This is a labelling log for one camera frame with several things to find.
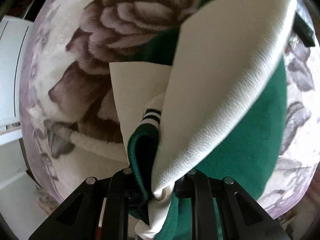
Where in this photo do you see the floral purple bed blanket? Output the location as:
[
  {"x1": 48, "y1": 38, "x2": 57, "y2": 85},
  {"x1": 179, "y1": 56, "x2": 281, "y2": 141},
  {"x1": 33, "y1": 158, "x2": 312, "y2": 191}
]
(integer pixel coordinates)
[{"x1": 20, "y1": 0, "x2": 319, "y2": 217}]

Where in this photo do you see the green white varsity jacket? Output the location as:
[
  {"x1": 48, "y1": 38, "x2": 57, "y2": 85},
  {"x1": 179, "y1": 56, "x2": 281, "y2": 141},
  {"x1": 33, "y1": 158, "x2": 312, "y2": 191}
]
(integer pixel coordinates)
[{"x1": 110, "y1": 0, "x2": 319, "y2": 239}]

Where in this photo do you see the white sliding wardrobe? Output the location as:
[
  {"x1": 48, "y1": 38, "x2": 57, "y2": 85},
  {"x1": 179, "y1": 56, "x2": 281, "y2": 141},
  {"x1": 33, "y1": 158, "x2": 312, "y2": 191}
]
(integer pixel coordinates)
[{"x1": 1, "y1": 15, "x2": 33, "y2": 145}]

